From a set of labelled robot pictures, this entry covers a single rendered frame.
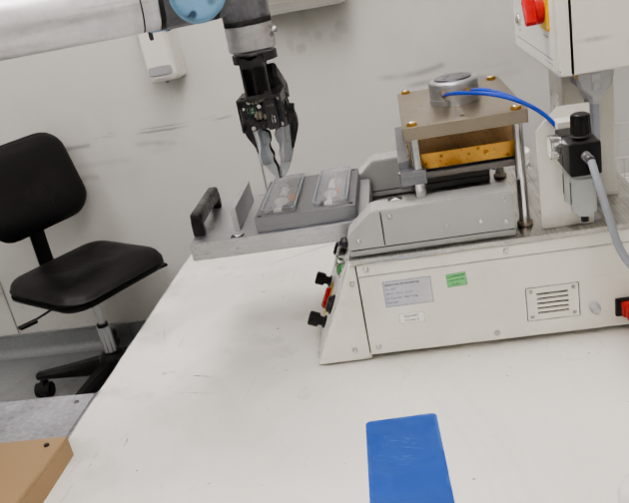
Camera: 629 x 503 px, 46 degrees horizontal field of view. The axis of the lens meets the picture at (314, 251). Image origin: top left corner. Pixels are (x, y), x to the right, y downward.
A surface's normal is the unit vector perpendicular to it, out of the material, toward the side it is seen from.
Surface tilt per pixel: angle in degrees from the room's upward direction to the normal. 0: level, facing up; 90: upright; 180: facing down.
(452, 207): 90
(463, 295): 90
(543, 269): 90
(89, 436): 0
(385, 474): 0
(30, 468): 4
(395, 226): 90
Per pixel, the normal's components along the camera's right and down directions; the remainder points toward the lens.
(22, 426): -0.18, -0.91
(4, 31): 0.36, 0.36
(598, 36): -0.07, 0.39
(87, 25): 0.38, 0.63
